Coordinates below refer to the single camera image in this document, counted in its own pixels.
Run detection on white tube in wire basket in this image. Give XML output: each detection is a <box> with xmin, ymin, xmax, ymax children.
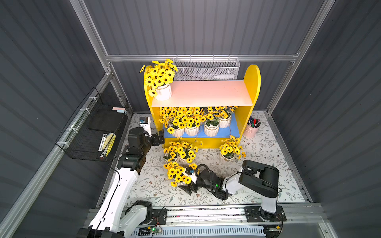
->
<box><xmin>213</xmin><ymin>74</ymin><xmax>234</xmax><ymax>80</ymax></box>

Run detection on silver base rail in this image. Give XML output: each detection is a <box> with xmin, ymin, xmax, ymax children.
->
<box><xmin>89</xmin><ymin>203</ymin><xmax>325</xmax><ymax>230</ymax></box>

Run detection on white wire wall basket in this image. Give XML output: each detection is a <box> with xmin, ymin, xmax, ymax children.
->
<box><xmin>174</xmin><ymin>58</ymin><xmax>240</xmax><ymax>81</ymax></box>

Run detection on white marker in basket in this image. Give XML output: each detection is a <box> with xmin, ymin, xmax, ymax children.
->
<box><xmin>98</xmin><ymin>134</ymin><xmax>107</xmax><ymax>152</ymax></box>

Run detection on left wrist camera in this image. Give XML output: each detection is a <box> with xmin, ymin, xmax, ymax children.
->
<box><xmin>139</xmin><ymin>117</ymin><xmax>152</xmax><ymax>136</ymax></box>

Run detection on shelf pot two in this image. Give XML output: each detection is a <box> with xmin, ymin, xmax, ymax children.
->
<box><xmin>178</xmin><ymin>107</ymin><xmax>201</xmax><ymax>136</ymax></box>
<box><xmin>163</xmin><ymin>162</ymin><xmax>197</xmax><ymax>187</ymax></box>

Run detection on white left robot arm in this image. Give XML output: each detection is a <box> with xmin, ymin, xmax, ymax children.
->
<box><xmin>76</xmin><ymin>127</ymin><xmax>164</xmax><ymax>238</ymax></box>

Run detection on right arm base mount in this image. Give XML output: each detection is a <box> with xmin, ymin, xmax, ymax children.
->
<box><xmin>244</xmin><ymin>205</ymin><xmax>287</xmax><ymax>223</ymax></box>

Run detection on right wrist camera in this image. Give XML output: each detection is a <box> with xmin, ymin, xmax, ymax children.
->
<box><xmin>185</xmin><ymin>167</ymin><xmax>197</xmax><ymax>183</ymax></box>

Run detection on shelf pot four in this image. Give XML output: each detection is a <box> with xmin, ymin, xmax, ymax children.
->
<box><xmin>215</xmin><ymin>106</ymin><xmax>238</xmax><ymax>129</ymax></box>
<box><xmin>176</xmin><ymin>139</ymin><xmax>203</xmax><ymax>164</ymax></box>

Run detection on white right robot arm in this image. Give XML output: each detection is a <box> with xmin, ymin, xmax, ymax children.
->
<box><xmin>175</xmin><ymin>160</ymin><xmax>287</xmax><ymax>222</ymax></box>

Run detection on shelf pot five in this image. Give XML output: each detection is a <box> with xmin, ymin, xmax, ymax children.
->
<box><xmin>163</xmin><ymin>145</ymin><xmax>179</xmax><ymax>163</ymax></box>

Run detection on pink pen cup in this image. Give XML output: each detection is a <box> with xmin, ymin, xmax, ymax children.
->
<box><xmin>244</xmin><ymin>117</ymin><xmax>261</xmax><ymax>138</ymax></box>

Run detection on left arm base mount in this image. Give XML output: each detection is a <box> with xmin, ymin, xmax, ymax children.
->
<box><xmin>139</xmin><ymin>206</ymin><xmax>167</xmax><ymax>226</ymax></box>

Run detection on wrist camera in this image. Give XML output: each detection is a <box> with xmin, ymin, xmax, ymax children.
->
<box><xmin>139</xmin><ymin>117</ymin><xmax>152</xmax><ymax>136</ymax></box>
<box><xmin>185</xmin><ymin>167</ymin><xmax>197</xmax><ymax>183</ymax></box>

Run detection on yellow marker in basket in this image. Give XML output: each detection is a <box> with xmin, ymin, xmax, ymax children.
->
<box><xmin>102</xmin><ymin>133</ymin><xmax>117</xmax><ymax>157</ymax></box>

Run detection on shelf pot one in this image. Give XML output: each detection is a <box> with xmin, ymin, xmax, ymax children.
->
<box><xmin>140</xmin><ymin>59</ymin><xmax>178</xmax><ymax>101</ymax></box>
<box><xmin>159</xmin><ymin>107</ymin><xmax>185</xmax><ymax>137</ymax></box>

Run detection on black wire wall basket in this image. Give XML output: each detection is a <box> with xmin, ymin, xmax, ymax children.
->
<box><xmin>56</xmin><ymin>89</ymin><xmax>129</xmax><ymax>162</ymax></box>

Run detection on pink sticky notes in basket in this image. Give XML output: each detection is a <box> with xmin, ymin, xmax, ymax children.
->
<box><xmin>112</xmin><ymin>107</ymin><xmax>126</xmax><ymax>114</ymax></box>

